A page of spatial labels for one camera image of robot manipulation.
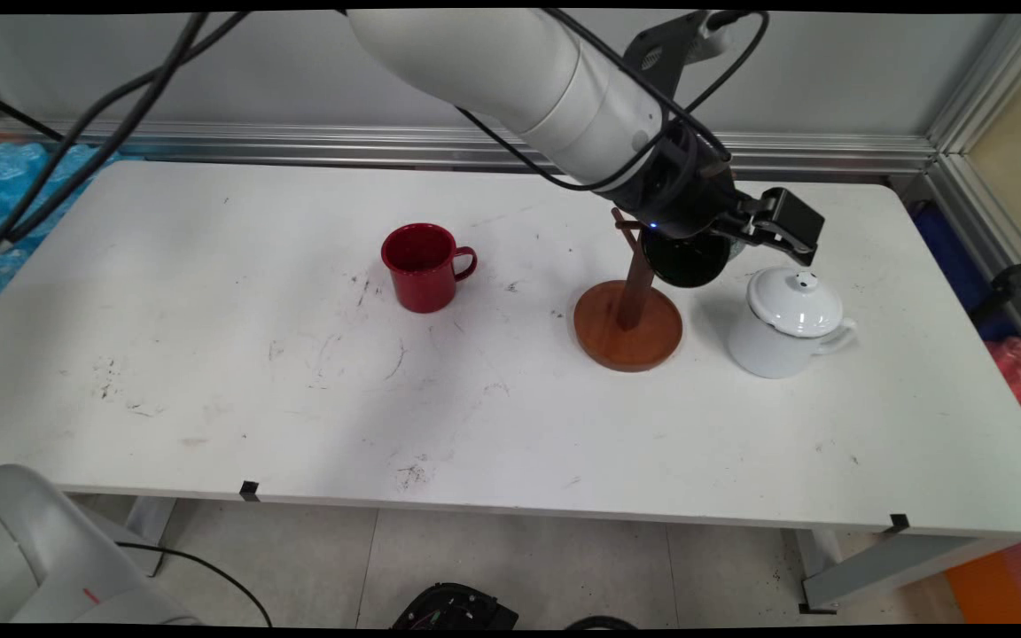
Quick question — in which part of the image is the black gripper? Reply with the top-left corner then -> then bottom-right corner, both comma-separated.
604,120 -> 827,268

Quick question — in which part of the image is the green enamel mug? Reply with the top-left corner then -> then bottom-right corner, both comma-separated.
642,229 -> 746,290

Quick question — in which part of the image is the white enamel pot lid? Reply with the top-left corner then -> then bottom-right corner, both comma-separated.
747,267 -> 845,339

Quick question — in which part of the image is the white enamel pot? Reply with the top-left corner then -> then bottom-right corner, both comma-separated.
729,301 -> 859,380

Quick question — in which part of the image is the brown wooden mug tree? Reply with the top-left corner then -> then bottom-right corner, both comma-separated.
573,208 -> 684,373

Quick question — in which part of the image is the grey metal table leg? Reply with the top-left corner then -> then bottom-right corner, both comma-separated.
799,530 -> 1021,614
125,496 -> 176,568

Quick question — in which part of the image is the red enamel mug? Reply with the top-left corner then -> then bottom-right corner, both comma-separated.
380,222 -> 479,315

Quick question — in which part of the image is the orange floor mat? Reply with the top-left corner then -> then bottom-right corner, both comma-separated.
945,541 -> 1021,626

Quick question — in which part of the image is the black device on floor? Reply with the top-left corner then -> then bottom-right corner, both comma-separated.
391,582 -> 520,630

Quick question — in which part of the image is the grey rounded plastic housing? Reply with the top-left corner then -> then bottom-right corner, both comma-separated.
0,464 -> 206,626

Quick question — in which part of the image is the short aluminium frame rail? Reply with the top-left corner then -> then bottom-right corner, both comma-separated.
923,155 -> 1021,373

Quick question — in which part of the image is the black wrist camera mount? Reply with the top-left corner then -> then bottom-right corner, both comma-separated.
624,11 -> 729,94

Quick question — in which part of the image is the aluminium frame post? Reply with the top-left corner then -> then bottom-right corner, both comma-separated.
925,13 -> 1021,156

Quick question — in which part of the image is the long aluminium frame rail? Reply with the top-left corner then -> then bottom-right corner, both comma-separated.
0,120 -> 937,175

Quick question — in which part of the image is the thick black hanging cable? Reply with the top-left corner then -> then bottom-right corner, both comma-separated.
0,11 -> 210,267
0,11 -> 253,240

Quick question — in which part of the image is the black floor cable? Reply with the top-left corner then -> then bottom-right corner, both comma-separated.
116,542 -> 274,628

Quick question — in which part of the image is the thin black background cable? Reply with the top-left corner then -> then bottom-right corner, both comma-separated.
0,87 -> 64,141

